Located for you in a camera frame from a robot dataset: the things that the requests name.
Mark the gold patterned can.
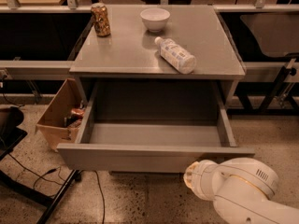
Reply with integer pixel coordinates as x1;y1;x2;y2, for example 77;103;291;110
91;3;111;37

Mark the black chair base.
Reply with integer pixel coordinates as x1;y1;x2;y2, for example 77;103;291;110
0;105;82;224

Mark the red snack package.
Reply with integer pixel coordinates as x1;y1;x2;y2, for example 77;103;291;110
71;108;85;119

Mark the grey drawer cabinet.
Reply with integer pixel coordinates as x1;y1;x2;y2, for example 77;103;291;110
68;4;247;176

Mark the grey top drawer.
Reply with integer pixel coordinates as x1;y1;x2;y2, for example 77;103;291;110
58;79;254;173

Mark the black floor cable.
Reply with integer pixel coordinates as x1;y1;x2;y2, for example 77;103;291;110
6;152;107;224

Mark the white ceramic bowl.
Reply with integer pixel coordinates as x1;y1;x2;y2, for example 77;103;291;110
140;8;170;33

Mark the open cardboard box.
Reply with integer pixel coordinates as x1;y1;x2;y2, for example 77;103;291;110
36;78;85;151

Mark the white plastic bottle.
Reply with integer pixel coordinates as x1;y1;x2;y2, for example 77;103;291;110
154;36;196;74

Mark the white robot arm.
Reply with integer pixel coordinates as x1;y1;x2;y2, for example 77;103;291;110
184;158;299;224

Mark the dark chair with frame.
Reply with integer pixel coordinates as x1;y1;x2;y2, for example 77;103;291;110
241;12;299;113

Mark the metal bench rail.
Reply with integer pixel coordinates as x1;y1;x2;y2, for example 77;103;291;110
0;61;73;80

